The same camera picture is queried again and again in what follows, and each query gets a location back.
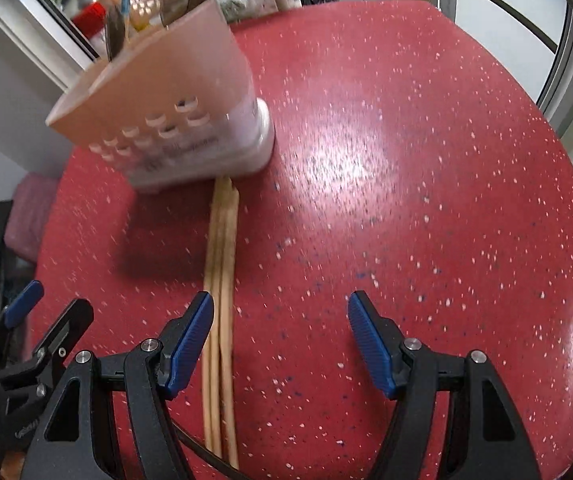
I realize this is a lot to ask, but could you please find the wooden chopstick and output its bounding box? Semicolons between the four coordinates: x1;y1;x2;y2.
214;177;233;463
221;185;241;472
201;180;224;453

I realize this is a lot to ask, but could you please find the black cable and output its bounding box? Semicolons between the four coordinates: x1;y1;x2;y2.
171;420;252;480

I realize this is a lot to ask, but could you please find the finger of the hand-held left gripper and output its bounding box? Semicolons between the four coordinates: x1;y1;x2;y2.
0;298;95;396
0;280;46;361

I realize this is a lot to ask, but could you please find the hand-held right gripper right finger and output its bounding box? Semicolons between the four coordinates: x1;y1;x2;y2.
347;290;542;480

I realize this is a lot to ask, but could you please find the pink plastic stool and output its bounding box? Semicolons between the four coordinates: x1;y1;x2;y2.
6;172;60;261

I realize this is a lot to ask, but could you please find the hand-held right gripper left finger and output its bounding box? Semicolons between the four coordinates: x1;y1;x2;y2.
20;291;216;480

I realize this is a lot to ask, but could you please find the clear plastic bag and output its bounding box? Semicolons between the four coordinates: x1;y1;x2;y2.
216;0;267;23

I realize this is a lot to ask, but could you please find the white refrigerator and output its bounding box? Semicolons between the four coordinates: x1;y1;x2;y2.
447;0;573;121

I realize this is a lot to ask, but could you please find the beige plastic utensil holder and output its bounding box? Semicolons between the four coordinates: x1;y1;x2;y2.
45;0;276;196

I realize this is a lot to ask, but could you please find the grey door frame post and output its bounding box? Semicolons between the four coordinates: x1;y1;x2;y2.
537;0;573;161
0;0;100;91

